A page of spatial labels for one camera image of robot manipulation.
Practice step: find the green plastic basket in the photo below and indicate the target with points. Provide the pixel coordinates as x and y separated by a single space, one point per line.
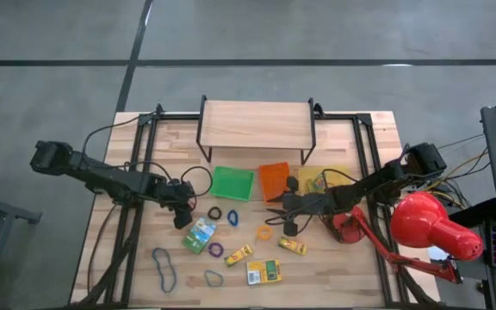
231 183

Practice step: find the red desk lamp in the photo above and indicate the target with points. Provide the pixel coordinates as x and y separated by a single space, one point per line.
424 219

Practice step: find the small yellow crayon box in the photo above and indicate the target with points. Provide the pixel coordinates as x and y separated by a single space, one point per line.
292 245
238 255

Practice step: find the yellow spiral coil band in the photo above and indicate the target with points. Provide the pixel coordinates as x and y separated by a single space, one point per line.
258 232

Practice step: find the black spiral coil band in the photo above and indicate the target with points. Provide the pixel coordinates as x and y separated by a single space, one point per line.
209 213

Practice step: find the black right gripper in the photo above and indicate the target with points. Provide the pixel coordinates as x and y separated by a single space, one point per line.
308 204

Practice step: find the wooden shelf riser black legs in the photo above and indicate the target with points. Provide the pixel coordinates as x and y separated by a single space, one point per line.
256 125

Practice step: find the yellow plastic basket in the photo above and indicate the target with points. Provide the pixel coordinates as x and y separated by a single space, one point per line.
332 177

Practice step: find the blue spiral coil band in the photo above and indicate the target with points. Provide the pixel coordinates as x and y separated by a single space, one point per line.
229 218

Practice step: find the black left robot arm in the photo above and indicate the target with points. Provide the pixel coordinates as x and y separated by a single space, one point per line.
114 181

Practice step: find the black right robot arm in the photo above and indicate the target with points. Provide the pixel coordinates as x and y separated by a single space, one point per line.
381 183

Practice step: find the orange rubber band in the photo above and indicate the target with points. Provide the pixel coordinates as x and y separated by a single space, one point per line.
322 185

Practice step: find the black metal table frame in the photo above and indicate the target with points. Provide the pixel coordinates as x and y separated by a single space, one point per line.
363 118

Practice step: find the large blue rubber band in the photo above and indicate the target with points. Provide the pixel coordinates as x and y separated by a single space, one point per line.
153 258

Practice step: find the yellow crayon box with barcode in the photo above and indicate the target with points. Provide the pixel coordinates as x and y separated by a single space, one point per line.
264 271

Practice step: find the large green crayon box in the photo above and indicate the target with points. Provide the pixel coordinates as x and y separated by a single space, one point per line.
199 235

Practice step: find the purple spiral coil band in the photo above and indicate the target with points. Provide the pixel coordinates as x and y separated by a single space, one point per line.
209 250

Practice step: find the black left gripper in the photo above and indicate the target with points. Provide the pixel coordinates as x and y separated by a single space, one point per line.
177 194

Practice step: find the orange plastic basket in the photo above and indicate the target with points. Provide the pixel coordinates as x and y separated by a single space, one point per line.
274 181

